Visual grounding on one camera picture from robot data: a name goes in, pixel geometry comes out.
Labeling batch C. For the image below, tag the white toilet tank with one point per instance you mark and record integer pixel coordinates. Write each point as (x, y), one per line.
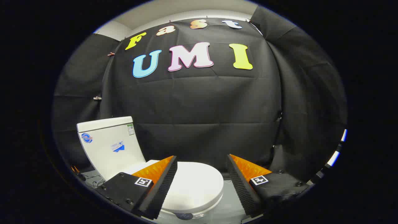
(105, 149)

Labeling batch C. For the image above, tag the black backdrop cloth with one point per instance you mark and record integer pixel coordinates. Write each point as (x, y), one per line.
(199, 109)

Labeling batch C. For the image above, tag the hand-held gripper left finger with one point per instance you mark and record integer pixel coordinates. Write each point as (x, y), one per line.
(161, 186)

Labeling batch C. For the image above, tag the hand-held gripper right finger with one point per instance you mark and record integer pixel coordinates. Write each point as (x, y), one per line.
(242, 186)

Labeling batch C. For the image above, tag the white toilet lid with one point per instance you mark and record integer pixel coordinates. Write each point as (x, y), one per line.
(196, 183)

